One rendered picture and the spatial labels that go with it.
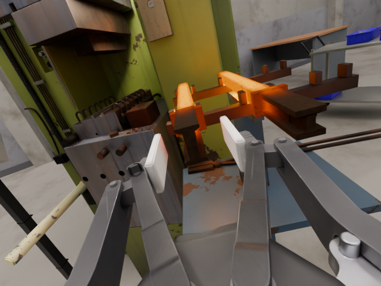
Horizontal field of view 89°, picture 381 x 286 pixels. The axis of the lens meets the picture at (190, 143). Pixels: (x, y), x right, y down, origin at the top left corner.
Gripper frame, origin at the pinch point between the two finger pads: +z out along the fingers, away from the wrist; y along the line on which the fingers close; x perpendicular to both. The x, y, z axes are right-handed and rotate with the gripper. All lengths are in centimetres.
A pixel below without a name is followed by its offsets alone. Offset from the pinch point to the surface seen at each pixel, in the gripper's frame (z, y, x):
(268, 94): 6.4, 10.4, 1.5
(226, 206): 18.1, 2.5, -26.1
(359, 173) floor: 99, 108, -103
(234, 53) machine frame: 101, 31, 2
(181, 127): 0.9, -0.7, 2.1
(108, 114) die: 54, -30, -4
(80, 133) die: 57, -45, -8
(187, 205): 21.8, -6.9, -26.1
